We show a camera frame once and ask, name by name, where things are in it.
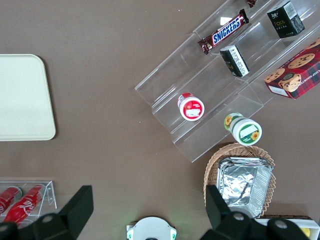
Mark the clear acrylic bottle rack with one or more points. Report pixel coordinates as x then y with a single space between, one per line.
51 197

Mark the red lidded white jar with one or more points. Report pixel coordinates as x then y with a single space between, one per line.
192 108

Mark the clear acrylic stepped shelf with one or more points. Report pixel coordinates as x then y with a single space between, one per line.
200 82

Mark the red cola bottle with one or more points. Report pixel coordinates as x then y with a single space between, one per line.
25 205
8 197

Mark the yellow snack packet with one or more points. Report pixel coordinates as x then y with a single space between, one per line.
306 232

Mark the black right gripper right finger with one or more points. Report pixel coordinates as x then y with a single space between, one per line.
220 212

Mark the white rectangular snack bin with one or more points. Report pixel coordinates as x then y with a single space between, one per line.
287 217

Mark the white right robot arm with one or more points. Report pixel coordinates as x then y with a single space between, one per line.
151 228

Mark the small black product box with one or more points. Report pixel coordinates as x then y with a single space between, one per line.
235 61
285 20

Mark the aluminium foil container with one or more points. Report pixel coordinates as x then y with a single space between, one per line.
242 182

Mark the Snickers chocolate bar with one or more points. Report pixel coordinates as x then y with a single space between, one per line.
252 3
225 31

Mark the red tartan cookie box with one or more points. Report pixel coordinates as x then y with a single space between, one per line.
295 72

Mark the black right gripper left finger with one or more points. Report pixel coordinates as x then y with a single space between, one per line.
75 207

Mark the green lidded sunflower jar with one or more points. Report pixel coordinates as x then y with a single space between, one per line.
246 131

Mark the light tan wicker basket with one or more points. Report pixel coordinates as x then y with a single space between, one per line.
212 165

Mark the beige plastic tray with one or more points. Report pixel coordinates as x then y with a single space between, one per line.
22 97

